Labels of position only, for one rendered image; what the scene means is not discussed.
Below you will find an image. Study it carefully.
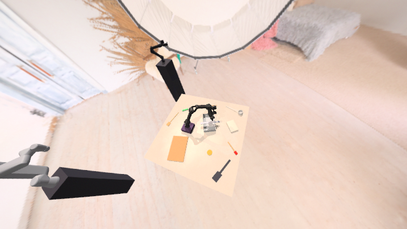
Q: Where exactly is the orange flat board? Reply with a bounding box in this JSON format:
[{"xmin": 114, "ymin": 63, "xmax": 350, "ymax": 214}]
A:
[{"xmin": 167, "ymin": 136, "xmax": 188, "ymax": 162}]

